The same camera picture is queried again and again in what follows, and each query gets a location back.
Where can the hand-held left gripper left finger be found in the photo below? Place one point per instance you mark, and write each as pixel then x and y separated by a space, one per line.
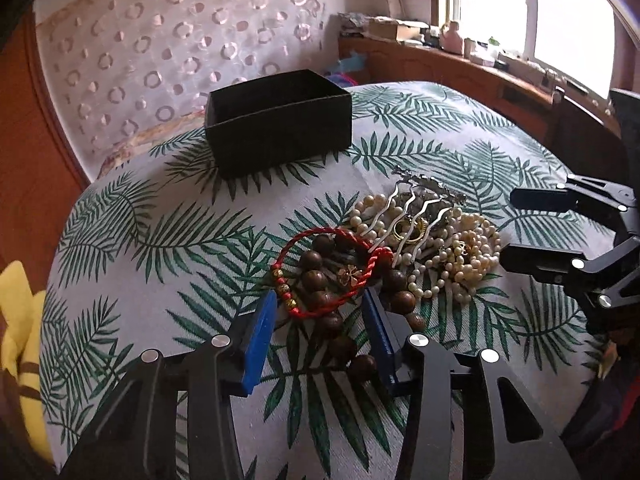
pixel 259 342

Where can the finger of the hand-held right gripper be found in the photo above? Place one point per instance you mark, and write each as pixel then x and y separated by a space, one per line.
pixel 535 260
pixel 542 199

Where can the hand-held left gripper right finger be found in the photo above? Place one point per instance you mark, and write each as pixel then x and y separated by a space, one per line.
pixel 379 340

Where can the gold flower charm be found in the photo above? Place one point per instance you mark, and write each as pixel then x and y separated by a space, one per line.
pixel 351 276

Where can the leaf print tablecloth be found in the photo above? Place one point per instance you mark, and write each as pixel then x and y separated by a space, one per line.
pixel 165 270

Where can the silver hair comb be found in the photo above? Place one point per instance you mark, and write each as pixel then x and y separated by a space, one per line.
pixel 374 216

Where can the wooden window cabinet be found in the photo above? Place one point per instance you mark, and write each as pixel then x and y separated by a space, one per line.
pixel 440 67

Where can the pink bottle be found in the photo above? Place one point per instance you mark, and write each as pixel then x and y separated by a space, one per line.
pixel 451 36

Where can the window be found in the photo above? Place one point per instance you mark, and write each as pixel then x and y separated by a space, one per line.
pixel 495 0

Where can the black open box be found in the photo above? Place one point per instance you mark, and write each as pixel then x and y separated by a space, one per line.
pixel 280 125

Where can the cardboard box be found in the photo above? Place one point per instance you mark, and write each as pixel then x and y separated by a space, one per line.
pixel 395 29

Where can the blue plastic bag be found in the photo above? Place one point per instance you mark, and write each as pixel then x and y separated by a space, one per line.
pixel 349 64

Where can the yellow cloth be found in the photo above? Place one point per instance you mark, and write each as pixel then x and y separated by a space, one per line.
pixel 22 320

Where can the circle pattern lace curtain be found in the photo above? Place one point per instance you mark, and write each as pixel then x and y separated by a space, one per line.
pixel 165 35

